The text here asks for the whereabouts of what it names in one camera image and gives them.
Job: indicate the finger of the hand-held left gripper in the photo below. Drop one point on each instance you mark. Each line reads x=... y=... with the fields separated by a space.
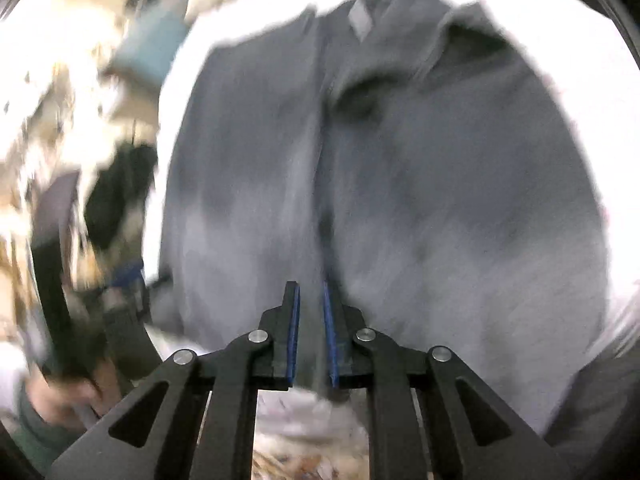
x=130 y=330

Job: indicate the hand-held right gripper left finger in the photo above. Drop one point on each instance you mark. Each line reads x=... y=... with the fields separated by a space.
x=294 y=340

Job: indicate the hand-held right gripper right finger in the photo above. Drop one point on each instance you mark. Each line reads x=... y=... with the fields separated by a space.
x=330 y=340

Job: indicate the grey pants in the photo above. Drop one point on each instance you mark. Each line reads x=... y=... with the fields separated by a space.
x=425 y=185

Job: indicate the person's left forearm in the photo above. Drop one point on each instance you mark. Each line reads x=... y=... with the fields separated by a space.
x=40 y=440

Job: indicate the person's left hand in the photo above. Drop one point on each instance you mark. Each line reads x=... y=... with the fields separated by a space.
x=55 y=400

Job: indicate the black fuzzy garment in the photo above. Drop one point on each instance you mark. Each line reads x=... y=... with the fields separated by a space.
x=120 y=200

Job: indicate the cartoon printed mat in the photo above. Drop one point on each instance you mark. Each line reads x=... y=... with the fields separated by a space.
x=310 y=467

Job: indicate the floral bed sheet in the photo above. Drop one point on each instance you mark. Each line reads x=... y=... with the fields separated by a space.
x=565 y=60

